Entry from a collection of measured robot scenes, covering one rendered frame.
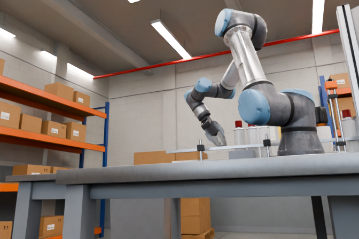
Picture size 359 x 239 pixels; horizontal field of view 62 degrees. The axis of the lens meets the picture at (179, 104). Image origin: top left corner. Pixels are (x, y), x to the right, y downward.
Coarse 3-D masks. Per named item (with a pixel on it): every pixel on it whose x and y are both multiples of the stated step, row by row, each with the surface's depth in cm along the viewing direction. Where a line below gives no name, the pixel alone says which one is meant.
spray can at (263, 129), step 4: (260, 128) 139; (264, 128) 138; (268, 128) 139; (260, 132) 139; (264, 132) 138; (268, 132) 138; (260, 136) 138; (264, 136) 137; (268, 136) 137; (260, 140) 138; (260, 148) 138; (264, 148) 136; (264, 152) 135; (264, 156) 135
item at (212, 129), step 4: (204, 112) 152; (208, 112) 153; (200, 116) 152; (204, 116) 153; (208, 116) 156; (200, 120) 155; (212, 124) 149; (216, 124) 148; (208, 128) 149; (212, 128) 148; (216, 128) 148; (208, 132) 148; (212, 132) 148; (216, 132) 152
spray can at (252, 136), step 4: (248, 124) 142; (248, 128) 141; (252, 128) 140; (256, 128) 141; (248, 132) 140; (252, 132) 139; (256, 132) 140; (248, 136) 140; (252, 136) 139; (256, 136) 139; (248, 140) 139; (252, 140) 138; (256, 140) 138; (248, 144) 139; (248, 148) 139; (252, 148) 137; (256, 148) 137; (256, 152) 137; (256, 156) 136
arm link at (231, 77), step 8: (256, 16) 123; (264, 24) 124; (256, 32) 122; (264, 32) 124; (256, 40) 126; (264, 40) 128; (256, 48) 130; (232, 64) 141; (232, 72) 142; (224, 80) 148; (232, 80) 145; (224, 88) 150; (232, 88) 150; (216, 96) 152; (224, 96) 153; (232, 96) 154
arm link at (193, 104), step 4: (188, 92) 157; (184, 96) 159; (188, 96) 157; (188, 100) 157; (192, 100) 154; (188, 104) 158; (192, 104) 155; (196, 104) 154; (200, 104) 154; (204, 104) 155; (192, 108) 155
